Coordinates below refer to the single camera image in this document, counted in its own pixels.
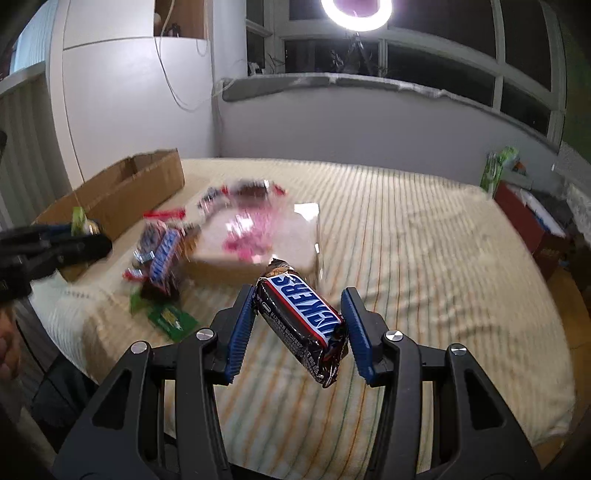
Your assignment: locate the person's hand at left edge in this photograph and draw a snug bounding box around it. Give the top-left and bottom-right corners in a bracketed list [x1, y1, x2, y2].
[0, 303, 21, 383]

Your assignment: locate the white cable on wall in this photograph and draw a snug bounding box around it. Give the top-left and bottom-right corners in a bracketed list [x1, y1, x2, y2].
[154, 0, 226, 114]

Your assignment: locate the green package on shelf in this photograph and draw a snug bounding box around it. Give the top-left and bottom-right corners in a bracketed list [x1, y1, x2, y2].
[480, 146, 520, 196]

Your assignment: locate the cardboard box brown open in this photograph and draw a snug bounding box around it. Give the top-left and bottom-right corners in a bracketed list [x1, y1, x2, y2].
[32, 148, 187, 283]

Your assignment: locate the red wrapped snack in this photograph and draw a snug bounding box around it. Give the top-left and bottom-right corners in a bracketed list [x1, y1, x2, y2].
[143, 207, 186, 221]

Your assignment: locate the dark red candy packet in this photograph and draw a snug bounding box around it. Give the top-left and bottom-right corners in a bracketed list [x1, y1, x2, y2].
[221, 179, 287, 198]

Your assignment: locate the ring light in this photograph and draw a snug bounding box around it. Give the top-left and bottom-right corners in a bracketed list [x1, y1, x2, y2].
[321, 0, 394, 33]

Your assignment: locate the green snack packet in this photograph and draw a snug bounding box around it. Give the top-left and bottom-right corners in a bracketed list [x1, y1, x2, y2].
[129, 291, 198, 343]

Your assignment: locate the Snickers bar in pile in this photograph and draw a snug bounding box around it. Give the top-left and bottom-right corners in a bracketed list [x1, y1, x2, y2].
[140, 228, 183, 302]

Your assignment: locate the snickers bar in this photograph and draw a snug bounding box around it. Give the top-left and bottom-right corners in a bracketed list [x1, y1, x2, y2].
[254, 259, 349, 388]
[140, 228, 183, 302]

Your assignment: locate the clear plastic pink-printed bag box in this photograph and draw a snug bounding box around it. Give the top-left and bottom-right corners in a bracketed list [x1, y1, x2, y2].
[184, 201, 322, 287]

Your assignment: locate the red storage box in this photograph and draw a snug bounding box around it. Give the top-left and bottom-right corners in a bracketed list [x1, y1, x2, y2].
[494, 182, 569, 280]

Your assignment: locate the cream striped bedspread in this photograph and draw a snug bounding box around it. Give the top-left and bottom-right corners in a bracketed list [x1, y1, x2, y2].
[28, 157, 577, 480]

